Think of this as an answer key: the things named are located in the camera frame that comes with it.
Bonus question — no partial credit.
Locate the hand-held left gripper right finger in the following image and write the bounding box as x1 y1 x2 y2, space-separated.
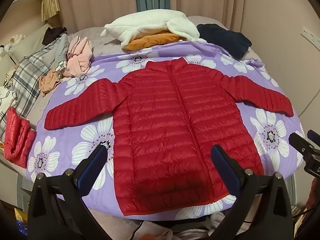
210 145 293 240

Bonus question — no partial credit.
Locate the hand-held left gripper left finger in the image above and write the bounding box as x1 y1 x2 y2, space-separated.
27 144 111 240

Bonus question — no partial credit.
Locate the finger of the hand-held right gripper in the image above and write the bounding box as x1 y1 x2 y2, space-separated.
307 129 320 142
288 132 314 157

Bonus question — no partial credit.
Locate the red puffer jacket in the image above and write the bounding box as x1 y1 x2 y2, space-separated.
3 107 36 169
44 57 294 217

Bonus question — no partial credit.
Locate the folded red puffer jacket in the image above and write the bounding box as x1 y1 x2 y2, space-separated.
3 107 36 169

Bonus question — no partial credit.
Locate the yellow packet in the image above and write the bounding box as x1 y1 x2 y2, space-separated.
14 207 28 235

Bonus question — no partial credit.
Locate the peach patterned cloth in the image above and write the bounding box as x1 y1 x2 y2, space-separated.
39 70 62 97

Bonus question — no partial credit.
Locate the pink garment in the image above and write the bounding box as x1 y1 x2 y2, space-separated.
63 35 93 78

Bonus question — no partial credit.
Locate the grey striped cloth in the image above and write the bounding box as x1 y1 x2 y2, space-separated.
49 34 71 78

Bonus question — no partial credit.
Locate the purple floral blanket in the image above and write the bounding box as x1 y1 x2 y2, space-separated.
26 40 307 221

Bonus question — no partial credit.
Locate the navy garment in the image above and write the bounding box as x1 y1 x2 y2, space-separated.
197 24 252 60

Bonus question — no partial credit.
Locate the orange garment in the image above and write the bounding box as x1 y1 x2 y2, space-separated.
124 31 187 51

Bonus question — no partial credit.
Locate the black garment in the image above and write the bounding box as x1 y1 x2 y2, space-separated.
42 27 68 45

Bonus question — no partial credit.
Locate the beige pillow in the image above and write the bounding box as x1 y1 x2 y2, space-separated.
7 24 53 63

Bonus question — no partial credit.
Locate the white fleece garment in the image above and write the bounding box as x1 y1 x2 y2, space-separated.
101 9 208 49

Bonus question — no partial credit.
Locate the plush toy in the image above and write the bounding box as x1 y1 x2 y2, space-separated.
3 34 26 52

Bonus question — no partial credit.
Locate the tan fringed cloth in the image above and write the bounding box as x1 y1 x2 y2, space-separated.
41 0 61 22

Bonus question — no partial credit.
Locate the black cable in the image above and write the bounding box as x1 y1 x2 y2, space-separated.
129 220 147 240

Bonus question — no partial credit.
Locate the white wall socket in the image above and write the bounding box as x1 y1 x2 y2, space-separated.
301 26 320 44

